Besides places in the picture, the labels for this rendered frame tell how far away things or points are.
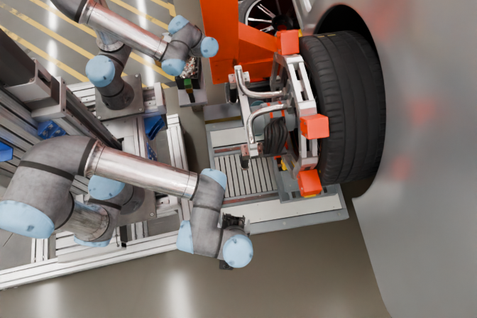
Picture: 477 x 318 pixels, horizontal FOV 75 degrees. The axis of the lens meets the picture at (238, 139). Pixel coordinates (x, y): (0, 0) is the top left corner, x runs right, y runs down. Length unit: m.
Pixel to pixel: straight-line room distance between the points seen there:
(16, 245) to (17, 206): 1.51
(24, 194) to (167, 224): 1.26
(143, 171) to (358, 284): 1.69
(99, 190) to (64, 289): 1.26
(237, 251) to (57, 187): 0.44
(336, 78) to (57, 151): 0.88
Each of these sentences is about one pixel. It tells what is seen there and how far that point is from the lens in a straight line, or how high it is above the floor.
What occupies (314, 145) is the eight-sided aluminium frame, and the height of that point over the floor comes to 1.01.
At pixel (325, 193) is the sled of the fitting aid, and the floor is 0.17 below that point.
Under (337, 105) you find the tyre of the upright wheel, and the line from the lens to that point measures 1.13.
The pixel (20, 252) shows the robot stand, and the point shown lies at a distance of 2.28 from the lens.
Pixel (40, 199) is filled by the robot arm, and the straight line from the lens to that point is 0.79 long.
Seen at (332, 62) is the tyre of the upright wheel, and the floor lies 1.17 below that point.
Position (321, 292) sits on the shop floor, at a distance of 2.15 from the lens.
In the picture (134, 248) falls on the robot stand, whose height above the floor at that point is 0.23.
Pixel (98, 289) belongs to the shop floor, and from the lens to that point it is 2.27.
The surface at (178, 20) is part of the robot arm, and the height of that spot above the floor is 1.24.
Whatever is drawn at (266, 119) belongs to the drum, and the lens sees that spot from 1.33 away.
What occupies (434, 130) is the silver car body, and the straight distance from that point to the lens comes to 0.89.
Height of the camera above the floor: 2.09
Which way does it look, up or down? 67 degrees down
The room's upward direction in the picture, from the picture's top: 2 degrees counter-clockwise
